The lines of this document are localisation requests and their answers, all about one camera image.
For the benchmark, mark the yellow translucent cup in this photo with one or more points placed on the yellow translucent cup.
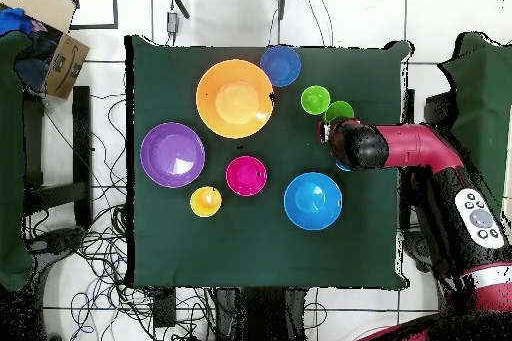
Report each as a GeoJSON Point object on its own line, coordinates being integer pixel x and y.
{"type": "Point", "coordinates": [198, 205]}

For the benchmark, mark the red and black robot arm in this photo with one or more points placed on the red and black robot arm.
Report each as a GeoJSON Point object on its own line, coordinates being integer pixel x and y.
{"type": "Point", "coordinates": [420, 145]}

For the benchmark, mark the light green cup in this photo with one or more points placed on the light green cup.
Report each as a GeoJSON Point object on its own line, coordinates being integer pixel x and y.
{"type": "Point", "coordinates": [315, 100]}

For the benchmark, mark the light blue cup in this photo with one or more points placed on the light blue cup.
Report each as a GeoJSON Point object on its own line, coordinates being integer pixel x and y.
{"type": "Point", "coordinates": [342, 167]}

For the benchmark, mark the light blue bowl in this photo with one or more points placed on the light blue bowl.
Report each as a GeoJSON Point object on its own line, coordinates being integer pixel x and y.
{"type": "Point", "coordinates": [312, 201]}

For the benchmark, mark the dark blue small bowl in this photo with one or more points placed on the dark blue small bowl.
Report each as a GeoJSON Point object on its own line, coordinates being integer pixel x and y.
{"type": "Point", "coordinates": [280, 66]}

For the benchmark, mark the pink-red small bowl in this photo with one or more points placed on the pink-red small bowl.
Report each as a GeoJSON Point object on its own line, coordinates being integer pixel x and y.
{"type": "Point", "coordinates": [246, 176]}

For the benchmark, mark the large orange bowl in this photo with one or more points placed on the large orange bowl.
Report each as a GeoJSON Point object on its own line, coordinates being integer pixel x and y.
{"type": "Point", "coordinates": [234, 101]}

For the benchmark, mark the black tripod leg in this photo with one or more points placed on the black tripod leg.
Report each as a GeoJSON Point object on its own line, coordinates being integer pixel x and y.
{"type": "Point", "coordinates": [282, 1]}
{"type": "Point", "coordinates": [180, 5]}

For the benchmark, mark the purple bowl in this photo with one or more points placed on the purple bowl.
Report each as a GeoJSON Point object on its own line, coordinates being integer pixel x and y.
{"type": "Point", "coordinates": [172, 155]}

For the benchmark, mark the green cloth covered table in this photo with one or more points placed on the green cloth covered table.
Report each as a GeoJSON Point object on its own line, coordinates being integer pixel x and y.
{"type": "Point", "coordinates": [484, 89]}
{"type": "Point", "coordinates": [12, 157]}

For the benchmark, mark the dark green tablecloth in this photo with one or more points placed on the dark green tablecloth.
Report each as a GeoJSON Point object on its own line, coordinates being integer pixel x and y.
{"type": "Point", "coordinates": [168, 77]}

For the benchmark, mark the grey power adapter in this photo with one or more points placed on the grey power adapter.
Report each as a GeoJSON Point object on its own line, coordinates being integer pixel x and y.
{"type": "Point", "coordinates": [172, 22]}

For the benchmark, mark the black floor box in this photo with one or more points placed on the black floor box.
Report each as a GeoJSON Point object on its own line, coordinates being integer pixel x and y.
{"type": "Point", "coordinates": [164, 308]}

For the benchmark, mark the cardboard box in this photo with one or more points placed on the cardboard box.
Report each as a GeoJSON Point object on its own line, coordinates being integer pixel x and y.
{"type": "Point", "coordinates": [68, 65]}

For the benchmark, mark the blue cloth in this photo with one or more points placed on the blue cloth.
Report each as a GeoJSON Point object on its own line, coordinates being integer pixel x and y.
{"type": "Point", "coordinates": [14, 21]}

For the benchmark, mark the black pedestal base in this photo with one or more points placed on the black pedestal base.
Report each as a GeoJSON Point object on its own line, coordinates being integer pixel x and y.
{"type": "Point", "coordinates": [416, 249]}
{"type": "Point", "coordinates": [60, 241]}

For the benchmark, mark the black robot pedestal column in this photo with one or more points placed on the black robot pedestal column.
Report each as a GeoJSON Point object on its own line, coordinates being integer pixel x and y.
{"type": "Point", "coordinates": [260, 313]}

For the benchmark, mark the black stool frame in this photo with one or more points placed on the black stool frame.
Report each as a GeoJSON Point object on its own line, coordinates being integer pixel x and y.
{"type": "Point", "coordinates": [82, 137]}

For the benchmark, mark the thin black frame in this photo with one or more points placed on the thin black frame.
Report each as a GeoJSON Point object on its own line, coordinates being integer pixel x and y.
{"type": "Point", "coordinates": [115, 5]}

